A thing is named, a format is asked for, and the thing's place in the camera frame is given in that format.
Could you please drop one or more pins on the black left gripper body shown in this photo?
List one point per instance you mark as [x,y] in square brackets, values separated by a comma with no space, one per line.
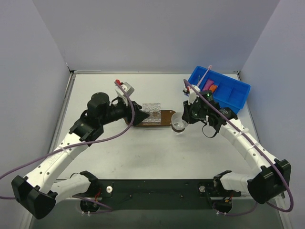
[133,113]

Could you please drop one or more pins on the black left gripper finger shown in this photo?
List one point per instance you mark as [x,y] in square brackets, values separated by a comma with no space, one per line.
[139,113]
[137,120]

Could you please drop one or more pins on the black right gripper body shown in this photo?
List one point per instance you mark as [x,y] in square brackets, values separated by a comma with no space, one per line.
[189,112]

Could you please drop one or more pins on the clear textured toothbrush holder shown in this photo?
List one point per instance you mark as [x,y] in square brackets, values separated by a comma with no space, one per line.
[154,111]

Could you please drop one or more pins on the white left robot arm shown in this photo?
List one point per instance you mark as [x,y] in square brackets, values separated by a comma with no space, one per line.
[37,191]

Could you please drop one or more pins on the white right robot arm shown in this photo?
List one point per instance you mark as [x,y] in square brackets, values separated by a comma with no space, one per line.
[269,176]

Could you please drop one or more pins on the brown oval wooden tray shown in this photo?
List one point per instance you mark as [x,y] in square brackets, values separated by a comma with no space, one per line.
[165,122]

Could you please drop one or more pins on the orange toothpaste tube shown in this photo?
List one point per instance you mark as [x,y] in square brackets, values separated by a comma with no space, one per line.
[213,88]

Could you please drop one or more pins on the magenta toothpaste tube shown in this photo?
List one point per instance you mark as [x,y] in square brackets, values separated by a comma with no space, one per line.
[208,84]

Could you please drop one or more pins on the pink toothbrush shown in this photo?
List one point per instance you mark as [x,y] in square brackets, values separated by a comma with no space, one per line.
[202,78]

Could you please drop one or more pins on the blue plastic bin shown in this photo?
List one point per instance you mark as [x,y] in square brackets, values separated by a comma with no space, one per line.
[229,93]

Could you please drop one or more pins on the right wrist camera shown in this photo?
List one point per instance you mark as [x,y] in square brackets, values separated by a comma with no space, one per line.
[192,95]

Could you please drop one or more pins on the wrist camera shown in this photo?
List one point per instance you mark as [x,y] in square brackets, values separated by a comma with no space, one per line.
[123,87]
[192,95]

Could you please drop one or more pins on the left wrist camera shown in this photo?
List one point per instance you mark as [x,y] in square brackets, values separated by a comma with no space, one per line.
[123,87]

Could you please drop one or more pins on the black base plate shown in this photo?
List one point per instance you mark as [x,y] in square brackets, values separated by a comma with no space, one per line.
[156,194]

